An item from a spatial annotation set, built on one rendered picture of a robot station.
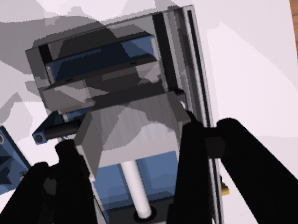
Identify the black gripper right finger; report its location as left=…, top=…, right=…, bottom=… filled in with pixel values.
left=166, top=91, right=298, bottom=224

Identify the dark grey block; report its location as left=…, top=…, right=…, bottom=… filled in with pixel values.
left=91, top=84, right=175, bottom=152

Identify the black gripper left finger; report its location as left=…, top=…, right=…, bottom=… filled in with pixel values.
left=0, top=111, right=103, bottom=224

